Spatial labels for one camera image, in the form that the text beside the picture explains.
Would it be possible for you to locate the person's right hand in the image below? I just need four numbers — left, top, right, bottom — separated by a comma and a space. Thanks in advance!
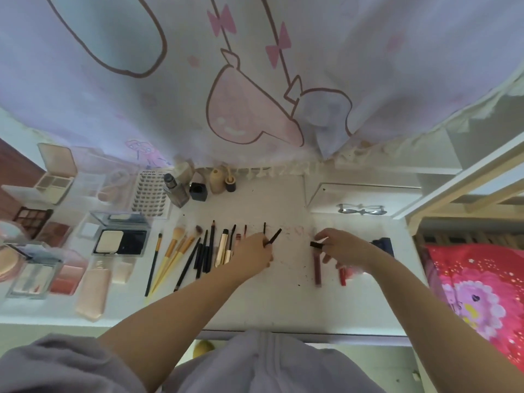
316, 228, 374, 275

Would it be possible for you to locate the person's left hand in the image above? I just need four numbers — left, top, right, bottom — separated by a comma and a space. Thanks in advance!
233, 232, 274, 279

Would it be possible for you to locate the person's right forearm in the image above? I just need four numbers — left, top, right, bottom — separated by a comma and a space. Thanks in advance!
359, 241, 524, 393

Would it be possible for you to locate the person's left forearm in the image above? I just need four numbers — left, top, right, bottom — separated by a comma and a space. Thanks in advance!
97, 260, 263, 393

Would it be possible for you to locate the dark red lip gloss tube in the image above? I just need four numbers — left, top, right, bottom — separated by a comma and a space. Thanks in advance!
313, 246, 323, 288

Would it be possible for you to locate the black mascara wand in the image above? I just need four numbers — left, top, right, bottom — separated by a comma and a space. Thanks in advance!
225, 224, 237, 259

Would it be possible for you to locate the gold mascara tube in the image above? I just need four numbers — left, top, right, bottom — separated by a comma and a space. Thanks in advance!
214, 228, 229, 267

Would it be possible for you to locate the dark blue pouch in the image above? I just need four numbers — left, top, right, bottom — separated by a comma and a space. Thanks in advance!
370, 237, 394, 258

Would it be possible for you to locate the black pointed pencil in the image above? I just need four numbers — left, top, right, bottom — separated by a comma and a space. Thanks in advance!
205, 220, 216, 274

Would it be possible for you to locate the black eyebrow pencil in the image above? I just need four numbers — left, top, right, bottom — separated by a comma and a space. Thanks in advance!
195, 230, 209, 280

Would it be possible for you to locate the white drawer box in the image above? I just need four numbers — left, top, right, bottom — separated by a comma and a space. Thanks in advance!
304, 182, 422, 218

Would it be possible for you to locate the beige round bottle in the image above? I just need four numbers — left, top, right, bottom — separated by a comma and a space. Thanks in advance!
209, 168, 227, 195

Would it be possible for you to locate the glass foundation bottle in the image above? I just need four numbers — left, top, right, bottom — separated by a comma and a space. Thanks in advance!
163, 173, 190, 209

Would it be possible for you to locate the grey lilac garment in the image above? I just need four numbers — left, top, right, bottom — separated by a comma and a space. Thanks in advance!
0, 328, 387, 393

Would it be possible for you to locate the thin black makeup brush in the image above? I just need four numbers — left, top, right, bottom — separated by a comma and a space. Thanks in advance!
144, 233, 163, 298

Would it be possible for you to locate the yellow round object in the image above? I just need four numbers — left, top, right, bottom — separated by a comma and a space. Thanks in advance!
192, 340, 216, 359

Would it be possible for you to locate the beige square bottle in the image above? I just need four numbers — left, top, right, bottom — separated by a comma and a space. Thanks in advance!
175, 159, 196, 185

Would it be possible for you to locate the white false eyelash tray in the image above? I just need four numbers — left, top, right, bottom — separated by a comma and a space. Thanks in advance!
132, 169, 174, 220

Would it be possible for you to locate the white makeup sponge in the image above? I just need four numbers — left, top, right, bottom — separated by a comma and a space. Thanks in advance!
111, 260, 136, 285

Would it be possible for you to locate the open black powder compact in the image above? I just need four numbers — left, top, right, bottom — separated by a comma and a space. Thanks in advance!
90, 211, 151, 257

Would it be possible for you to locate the pink flower print bedding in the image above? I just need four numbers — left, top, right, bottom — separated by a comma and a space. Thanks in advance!
423, 242, 524, 372

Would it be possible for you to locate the pale pink tube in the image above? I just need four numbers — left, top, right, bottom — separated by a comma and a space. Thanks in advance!
75, 267, 113, 322

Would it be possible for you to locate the clear plastic case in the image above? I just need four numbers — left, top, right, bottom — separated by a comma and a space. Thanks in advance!
70, 146, 139, 210

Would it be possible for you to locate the lilac cartoon print curtain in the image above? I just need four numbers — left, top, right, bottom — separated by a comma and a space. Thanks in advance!
0, 0, 524, 170

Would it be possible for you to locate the orange blush compact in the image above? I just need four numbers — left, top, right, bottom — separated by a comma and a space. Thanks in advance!
49, 258, 89, 296

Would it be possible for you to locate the pink blush palette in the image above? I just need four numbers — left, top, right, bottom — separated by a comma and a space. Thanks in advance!
36, 222, 73, 248

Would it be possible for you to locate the open beige compact case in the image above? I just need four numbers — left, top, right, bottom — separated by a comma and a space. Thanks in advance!
34, 142, 79, 205

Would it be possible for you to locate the clear highlighter compact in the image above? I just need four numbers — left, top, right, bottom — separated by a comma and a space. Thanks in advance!
5, 246, 65, 300

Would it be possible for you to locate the brown eyeshadow palette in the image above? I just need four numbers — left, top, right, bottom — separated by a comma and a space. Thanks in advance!
12, 206, 54, 240

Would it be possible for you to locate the round pink compact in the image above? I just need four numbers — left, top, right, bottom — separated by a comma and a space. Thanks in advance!
0, 222, 28, 284

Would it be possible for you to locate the silver bow handle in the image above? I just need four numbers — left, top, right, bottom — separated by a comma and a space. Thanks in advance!
337, 203, 388, 217

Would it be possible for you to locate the yellow handled brown brush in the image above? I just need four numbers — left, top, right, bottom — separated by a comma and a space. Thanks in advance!
164, 225, 204, 279

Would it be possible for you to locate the yellow handled small brush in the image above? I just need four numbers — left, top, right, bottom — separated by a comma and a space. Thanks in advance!
157, 236, 195, 284

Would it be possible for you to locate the yellow handled fluffy brush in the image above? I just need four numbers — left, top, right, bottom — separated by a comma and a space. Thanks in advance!
148, 227, 187, 294

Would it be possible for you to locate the white bed frame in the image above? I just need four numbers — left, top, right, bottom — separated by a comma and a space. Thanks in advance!
392, 130, 524, 246

